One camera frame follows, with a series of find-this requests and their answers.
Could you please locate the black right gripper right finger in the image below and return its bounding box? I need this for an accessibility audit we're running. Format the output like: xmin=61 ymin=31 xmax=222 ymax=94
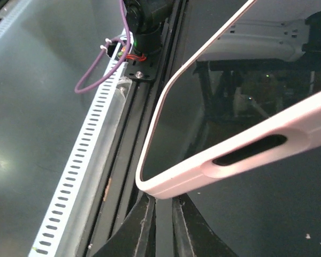
xmin=172 ymin=194 xmax=237 ymax=257

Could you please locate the left base circuit board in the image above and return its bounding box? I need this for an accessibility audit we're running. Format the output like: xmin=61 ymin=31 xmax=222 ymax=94
xmin=114 ymin=40 xmax=148 ymax=64

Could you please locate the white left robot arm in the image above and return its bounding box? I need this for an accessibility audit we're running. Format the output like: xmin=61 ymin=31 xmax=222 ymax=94
xmin=123 ymin=0 xmax=174 ymax=56

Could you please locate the white slotted cable duct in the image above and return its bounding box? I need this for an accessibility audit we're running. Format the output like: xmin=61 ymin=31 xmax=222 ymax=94
xmin=28 ymin=28 xmax=134 ymax=257

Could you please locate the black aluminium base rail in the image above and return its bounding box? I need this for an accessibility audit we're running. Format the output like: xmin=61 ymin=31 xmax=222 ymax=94
xmin=77 ymin=1 xmax=186 ymax=256

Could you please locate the phone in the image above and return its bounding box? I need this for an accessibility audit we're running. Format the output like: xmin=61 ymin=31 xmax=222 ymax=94
xmin=135 ymin=1 xmax=321 ymax=199

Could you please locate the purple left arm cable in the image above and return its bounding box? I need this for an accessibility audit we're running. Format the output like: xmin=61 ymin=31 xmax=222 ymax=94
xmin=74 ymin=0 xmax=132 ymax=94

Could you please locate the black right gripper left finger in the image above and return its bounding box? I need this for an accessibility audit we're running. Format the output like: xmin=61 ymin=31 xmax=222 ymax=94
xmin=94 ymin=194 xmax=155 ymax=257

